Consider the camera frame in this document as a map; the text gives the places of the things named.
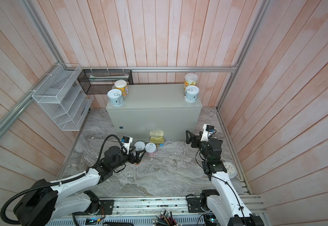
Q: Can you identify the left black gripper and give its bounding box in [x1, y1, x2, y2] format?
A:
[112, 145, 146, 170]

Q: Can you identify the yellow label can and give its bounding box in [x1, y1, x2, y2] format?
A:
[114, 80, 128, 97]

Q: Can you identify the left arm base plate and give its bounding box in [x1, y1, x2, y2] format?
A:
[85, 200, 114, 215]

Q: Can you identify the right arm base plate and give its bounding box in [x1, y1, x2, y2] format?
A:
[185, 190, 210, 213]

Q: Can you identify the orange green label can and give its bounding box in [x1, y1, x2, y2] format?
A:
[184, 73, 198, 89]

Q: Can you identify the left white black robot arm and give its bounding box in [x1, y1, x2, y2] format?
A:
[14, 146, 145, 226]

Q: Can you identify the bundle of coloured wires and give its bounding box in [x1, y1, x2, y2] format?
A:
[152, 210, 179, 226]

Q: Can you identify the white lid can front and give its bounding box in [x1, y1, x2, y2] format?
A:
[185, 85, 200, 103]

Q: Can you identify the white wire mesh shelf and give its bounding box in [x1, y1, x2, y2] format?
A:
[32, 64, 93, 131]

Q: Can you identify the grey metal cabinet box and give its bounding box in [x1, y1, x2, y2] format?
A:
[106, 84, 202, 141]

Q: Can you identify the black mesh basket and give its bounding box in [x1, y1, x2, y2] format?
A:
[77, 69, 133, 95]

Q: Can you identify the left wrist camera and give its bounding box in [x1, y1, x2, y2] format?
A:
[121, 136, 133, 154]

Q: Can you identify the black corrugated cable hose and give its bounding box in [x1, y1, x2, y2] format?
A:
[0, 134, 125, 225]

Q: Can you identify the white round clock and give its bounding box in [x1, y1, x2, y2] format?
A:
[223, 161, 238, 179]

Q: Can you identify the white lid can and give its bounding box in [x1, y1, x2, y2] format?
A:
[145, 143, 156, 157]
[185, 85, 200, 103]
[134, 141, 146, 153]
[107, 89, 124, 107]

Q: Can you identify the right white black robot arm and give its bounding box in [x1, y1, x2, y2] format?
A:
[186, 125, 264, 226]

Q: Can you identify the gold rectangular sardine tin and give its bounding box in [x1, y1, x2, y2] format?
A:
[150, 137, 165, 147]

